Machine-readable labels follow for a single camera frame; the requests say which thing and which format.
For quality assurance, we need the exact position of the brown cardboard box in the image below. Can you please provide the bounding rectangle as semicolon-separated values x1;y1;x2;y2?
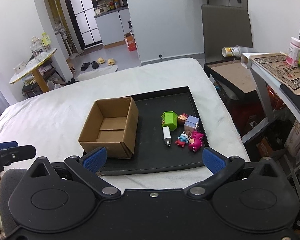
78;96;139;159

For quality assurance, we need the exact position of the green house toy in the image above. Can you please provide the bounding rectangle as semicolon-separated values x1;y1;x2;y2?
161;111;178;131

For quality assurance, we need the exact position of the lilac block doll figure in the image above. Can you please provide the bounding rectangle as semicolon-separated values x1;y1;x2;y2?
177;113;200;132

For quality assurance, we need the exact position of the lying paper cup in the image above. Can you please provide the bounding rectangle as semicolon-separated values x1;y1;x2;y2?
222;46;241;57

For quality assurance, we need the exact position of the black slipper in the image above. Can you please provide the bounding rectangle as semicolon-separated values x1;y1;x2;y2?
91;61;100;69
81;62;90;72

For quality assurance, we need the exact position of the white USB charger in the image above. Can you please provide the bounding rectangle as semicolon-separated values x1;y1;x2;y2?
162;126;171;147

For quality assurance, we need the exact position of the patterned brown mat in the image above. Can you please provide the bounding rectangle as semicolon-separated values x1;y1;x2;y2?
249;53;300;95

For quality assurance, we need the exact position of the clear glass jar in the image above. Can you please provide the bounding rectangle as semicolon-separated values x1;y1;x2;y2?
30;36;47;61

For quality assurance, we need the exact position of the black rectangular tray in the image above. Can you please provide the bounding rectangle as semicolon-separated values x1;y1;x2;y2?
82;86;211;176

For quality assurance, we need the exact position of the black slipper right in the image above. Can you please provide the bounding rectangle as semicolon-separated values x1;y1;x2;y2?
91;61;100;69

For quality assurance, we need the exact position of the white floor mat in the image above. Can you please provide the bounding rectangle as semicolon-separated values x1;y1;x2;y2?
76;65;118;81

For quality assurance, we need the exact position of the round yellow-edged table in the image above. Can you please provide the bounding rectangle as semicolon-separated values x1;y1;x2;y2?
9;48;57;93

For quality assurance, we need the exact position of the small blue red figure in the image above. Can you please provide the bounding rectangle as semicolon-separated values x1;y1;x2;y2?
175;131;192;147

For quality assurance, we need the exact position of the yellow-green box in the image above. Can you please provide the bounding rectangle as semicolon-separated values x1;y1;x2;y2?
42;33;51;47

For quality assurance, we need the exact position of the magenta bear toy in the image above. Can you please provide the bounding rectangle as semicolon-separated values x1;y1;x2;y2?
188;131;204;152

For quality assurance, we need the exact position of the yellow slipper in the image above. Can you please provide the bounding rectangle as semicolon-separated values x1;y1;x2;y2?
97;57;105;64
108;59;116;66

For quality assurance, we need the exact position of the black framed glass door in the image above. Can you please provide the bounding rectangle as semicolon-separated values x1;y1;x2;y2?
65;0;102;50

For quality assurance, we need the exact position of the orange carton box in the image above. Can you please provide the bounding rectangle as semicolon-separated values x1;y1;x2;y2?
125;34;136;51

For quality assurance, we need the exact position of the yellow slipper right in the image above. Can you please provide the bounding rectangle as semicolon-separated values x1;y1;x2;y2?
108;59;116;66

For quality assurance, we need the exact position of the black slipper left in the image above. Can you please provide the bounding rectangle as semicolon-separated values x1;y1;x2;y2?
81;62;90;72

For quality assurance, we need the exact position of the white desk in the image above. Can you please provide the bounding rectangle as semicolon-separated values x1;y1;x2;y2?
240;52;300;131

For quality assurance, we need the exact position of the white bed cover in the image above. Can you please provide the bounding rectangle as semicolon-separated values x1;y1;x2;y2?
0;57;251;193

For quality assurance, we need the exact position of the pink white pill bottle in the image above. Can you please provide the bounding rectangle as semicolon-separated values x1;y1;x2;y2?
286;37;300;67

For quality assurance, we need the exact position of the white kitchen cabinet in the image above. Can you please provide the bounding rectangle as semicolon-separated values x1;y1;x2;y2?
95;8;130;49

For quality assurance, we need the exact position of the yellow slipper left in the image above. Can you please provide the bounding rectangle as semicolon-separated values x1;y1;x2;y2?
97;57;105;64

